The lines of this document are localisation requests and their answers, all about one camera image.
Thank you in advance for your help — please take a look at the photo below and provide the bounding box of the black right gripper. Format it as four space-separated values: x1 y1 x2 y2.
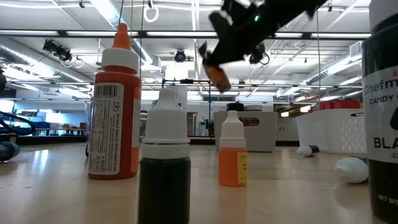
198 9 274 67

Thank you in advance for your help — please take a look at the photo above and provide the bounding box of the amber glass bottle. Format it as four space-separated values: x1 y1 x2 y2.
201 58 233 94

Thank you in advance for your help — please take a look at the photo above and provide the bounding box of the orange dropper bottle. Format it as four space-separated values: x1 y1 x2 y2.
218 110 249 187

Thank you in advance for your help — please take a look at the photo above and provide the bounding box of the red squeeze bottle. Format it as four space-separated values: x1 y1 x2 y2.
88 22 142 180

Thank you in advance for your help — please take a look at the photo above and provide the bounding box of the black Chefmaster squeeze bottle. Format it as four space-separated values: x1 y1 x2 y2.
361 0 398 223

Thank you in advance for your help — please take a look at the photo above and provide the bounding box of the blue tube bottle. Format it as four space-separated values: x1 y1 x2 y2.
0 141 21 162

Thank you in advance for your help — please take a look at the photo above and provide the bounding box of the black ceiling spotlight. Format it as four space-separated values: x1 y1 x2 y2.
248 43 270 66
55 46 73 62
42 39 57 54
174 49 187 63

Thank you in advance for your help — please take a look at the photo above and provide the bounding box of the grey plastic bin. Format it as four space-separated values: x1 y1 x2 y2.
213 111 279 153

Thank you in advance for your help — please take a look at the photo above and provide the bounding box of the white-cap black dropper bottle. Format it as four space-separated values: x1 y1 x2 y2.
297 144 320 158

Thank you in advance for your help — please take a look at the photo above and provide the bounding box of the red storage box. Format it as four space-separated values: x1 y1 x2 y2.
319 99 361 110

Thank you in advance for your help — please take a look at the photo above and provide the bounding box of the white perforated plastic basket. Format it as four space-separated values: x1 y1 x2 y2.
295 108 368 156

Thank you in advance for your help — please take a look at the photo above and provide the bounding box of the dark green dropper bottle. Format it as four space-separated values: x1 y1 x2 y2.
333 155 370 184

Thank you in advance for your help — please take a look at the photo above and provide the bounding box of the white hanging ring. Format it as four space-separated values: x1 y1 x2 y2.
143 4 159 23

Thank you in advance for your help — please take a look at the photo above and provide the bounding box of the black aluminium table frame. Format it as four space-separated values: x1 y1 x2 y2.
15 135 299 147

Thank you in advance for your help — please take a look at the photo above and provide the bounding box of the black curved cable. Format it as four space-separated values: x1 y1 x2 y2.
0 111 36 135

